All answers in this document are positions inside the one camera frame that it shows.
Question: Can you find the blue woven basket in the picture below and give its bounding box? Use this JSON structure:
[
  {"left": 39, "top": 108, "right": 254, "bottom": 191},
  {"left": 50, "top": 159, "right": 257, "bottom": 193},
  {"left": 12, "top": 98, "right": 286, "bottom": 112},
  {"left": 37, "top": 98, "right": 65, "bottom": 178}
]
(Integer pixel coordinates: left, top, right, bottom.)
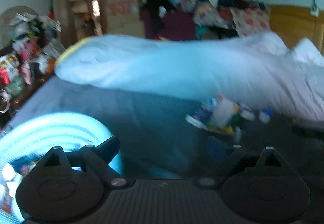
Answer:
[{"left": 0, "top": 111, "right": 124, "bottom": 224}]

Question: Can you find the pile of clothes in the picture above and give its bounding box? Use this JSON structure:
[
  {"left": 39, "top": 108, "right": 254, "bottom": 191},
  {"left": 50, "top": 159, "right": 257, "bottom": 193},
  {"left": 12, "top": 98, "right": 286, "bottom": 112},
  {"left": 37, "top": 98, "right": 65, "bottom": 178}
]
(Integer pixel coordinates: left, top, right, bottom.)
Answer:
[{"left": 140, "top": 0, "right": 270, "bottom": 41}]

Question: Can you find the cardboard box stack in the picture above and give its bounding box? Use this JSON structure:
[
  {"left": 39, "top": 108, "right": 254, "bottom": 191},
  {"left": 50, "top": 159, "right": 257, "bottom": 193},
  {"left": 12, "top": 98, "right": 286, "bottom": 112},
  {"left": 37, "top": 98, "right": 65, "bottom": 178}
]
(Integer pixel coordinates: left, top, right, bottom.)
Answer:
[{"left": 99, "top": 0, "right": 145, "bottom": 38}]

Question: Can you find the cluttered side shelf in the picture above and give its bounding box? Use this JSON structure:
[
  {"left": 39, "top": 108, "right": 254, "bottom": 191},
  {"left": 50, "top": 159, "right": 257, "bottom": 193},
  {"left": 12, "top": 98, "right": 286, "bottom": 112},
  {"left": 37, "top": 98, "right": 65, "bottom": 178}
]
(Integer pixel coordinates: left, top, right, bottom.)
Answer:
[{"left": 1, "top": 6, "right": 65, "bottom": 127}]

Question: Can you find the floral wet wipes pack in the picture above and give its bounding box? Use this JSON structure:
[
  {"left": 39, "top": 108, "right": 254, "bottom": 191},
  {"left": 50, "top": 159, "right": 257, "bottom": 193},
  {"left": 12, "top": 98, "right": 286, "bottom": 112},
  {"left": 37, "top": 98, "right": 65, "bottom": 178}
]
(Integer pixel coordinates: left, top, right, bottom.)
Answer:
[{"left": 206, "top": 94, "right": 242, "bottom": 135}]

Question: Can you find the red patterned pillow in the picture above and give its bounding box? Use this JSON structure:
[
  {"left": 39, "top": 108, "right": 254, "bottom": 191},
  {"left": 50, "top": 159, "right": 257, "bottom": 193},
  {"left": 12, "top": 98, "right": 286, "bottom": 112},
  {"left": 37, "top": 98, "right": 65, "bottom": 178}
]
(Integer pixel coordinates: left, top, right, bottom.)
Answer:
[{"left": 230, "top": 8, "right": 271, "bottom": 38}]

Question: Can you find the white duvet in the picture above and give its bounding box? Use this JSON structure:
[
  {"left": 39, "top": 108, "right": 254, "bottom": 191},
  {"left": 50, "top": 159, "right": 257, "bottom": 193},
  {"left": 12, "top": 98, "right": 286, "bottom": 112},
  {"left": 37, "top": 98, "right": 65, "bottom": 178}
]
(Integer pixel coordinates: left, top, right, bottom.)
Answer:
[{"left": 55, "top": 32, "right": 323, "bottom": 122}]

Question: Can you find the wooden headboard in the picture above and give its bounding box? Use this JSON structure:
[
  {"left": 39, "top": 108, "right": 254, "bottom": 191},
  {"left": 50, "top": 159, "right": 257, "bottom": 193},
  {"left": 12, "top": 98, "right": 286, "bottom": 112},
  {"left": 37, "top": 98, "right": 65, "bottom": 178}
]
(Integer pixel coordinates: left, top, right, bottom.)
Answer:
[{"left": 269, "top": 5, "right": 324, "bottom": 54}]

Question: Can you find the blue white tissue pack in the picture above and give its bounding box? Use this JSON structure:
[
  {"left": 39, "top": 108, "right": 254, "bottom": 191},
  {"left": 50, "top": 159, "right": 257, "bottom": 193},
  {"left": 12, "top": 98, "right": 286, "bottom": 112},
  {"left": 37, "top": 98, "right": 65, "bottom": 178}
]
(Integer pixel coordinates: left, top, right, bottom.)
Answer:
[{"left": 185, "top": 105, "right": 215, "bottom": 130}]

